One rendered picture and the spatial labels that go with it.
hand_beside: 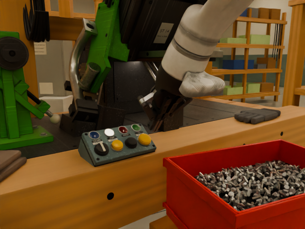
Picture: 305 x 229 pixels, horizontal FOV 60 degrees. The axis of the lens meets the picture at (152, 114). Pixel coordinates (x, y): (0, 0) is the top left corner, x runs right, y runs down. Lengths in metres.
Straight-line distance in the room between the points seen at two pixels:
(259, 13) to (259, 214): 6.81
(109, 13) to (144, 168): 0.44
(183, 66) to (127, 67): 0.57
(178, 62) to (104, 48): 0.36
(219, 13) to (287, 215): 0.30
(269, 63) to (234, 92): 1.32
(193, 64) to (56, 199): 0.34
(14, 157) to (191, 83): 0.36
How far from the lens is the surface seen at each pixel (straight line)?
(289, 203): 0.42
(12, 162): 0.57
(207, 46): 0.43
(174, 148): 0.64
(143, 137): 0.59
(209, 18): 0.41
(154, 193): 0.64
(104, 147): 0.54
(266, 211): 0.40
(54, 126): 0.88
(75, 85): 0.82
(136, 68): 1.01
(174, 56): 0.44
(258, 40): 6.97
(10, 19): 1.08
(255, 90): 7.08
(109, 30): 0.77
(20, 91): 0.73
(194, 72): 0.45
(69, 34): 1.22
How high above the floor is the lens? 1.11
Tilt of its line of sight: 12 degrees down
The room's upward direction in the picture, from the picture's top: straight up
